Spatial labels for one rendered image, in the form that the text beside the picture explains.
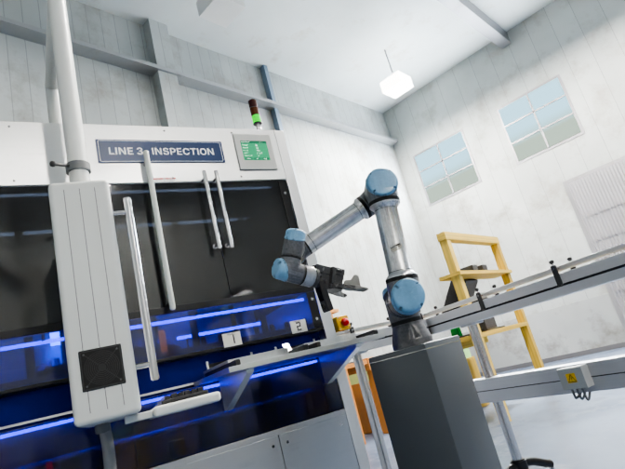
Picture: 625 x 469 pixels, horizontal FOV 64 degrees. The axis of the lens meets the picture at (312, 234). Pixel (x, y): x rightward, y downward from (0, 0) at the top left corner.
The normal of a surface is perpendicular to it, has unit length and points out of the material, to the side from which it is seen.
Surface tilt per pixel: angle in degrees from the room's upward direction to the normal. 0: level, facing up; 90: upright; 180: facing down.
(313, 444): 90
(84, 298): 90
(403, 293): 97
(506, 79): 90
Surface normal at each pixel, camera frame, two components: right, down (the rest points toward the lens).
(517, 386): -0.86, 0.07
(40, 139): 0.45, -0.36
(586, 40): -0.68, -0.04
